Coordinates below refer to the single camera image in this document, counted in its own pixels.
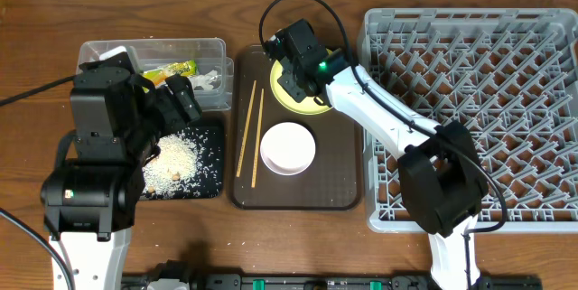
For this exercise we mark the left wooden chopstick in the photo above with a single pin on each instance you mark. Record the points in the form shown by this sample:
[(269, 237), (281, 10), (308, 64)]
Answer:
[(245, 130)]

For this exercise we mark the white napkin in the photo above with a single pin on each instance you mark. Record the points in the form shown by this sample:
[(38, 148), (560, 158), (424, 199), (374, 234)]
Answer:
[(205, 81)]

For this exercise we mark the spilled rice food waste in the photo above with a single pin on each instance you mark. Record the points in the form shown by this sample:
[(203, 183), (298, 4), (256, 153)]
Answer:
[(174, 163)]

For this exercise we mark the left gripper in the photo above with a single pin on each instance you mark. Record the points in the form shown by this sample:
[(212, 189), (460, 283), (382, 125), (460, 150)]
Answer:
[(186, 98)]

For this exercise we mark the clear plastic bin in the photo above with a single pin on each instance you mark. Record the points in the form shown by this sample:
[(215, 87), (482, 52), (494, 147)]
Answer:
[(208, 53)]

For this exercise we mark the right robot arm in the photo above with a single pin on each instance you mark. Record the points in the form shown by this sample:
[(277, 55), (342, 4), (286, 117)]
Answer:
[(441, 181)]

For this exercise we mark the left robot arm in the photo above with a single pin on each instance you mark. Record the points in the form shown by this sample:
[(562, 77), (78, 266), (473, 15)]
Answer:
[(90, 197)]

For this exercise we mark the black waste tray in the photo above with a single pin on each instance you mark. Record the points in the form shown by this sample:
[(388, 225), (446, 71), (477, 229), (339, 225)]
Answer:
[(207, 163)]

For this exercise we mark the brown serving tray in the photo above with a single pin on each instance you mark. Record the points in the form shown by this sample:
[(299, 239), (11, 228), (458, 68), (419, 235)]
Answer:
[(331, 182)]

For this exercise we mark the green snack wrapper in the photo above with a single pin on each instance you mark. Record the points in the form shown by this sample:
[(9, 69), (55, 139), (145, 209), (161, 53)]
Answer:
[(159, 75)]

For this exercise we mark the white small bowl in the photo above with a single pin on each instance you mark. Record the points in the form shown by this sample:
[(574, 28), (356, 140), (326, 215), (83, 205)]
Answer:
[(287, 148)]

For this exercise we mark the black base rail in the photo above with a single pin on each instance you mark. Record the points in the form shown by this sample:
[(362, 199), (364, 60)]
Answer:
[(179, 275)]

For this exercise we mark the yellow plate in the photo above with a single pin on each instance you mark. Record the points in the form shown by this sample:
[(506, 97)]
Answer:
[(307, 107)]

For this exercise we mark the grey dishwasher rack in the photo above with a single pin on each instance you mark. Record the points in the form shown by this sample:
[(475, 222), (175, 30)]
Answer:
[(509, 76)]

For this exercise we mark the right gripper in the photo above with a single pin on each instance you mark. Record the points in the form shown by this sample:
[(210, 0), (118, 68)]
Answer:
[(292, 78)]

